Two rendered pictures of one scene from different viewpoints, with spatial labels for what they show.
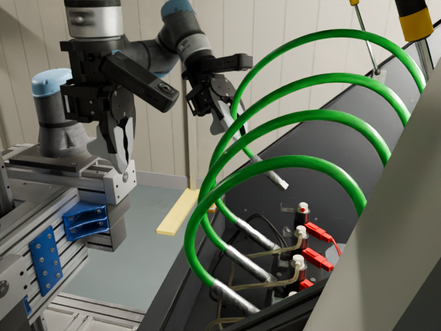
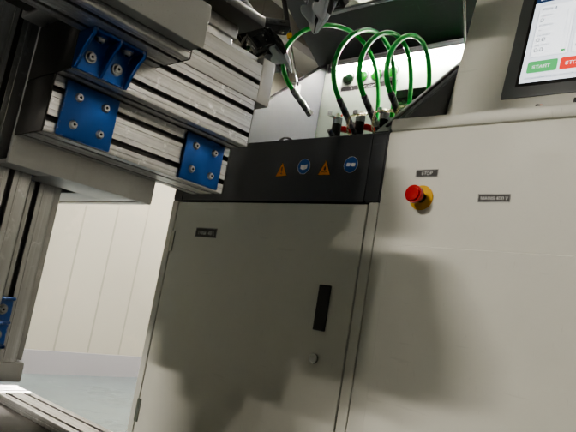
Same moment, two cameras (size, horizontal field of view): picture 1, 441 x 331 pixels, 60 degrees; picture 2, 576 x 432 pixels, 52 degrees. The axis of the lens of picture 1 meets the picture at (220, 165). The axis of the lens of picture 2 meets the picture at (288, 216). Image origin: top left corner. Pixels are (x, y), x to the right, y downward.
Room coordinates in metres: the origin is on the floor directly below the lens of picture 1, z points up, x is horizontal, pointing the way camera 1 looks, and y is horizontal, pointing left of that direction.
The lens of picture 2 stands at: (-0.07, 1.37, 0.53)
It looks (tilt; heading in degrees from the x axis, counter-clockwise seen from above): 9 degrees up; 298
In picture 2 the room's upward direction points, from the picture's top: 10 degrees clockwise
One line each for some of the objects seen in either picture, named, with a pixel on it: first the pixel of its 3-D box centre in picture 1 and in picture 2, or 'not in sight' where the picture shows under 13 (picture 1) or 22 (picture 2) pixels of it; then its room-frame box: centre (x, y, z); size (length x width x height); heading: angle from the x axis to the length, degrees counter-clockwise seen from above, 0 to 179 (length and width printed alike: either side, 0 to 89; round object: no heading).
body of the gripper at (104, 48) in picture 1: (98, 80); not in sight; (0.57, 0.18, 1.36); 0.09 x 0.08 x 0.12; 76
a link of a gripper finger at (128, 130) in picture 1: (113, 142); (309, 14); (0.59, 0.18, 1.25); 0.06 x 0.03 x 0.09; 76
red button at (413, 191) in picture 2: not in sight; (417, 195); (0.25, 0.22, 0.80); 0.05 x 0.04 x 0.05; 166
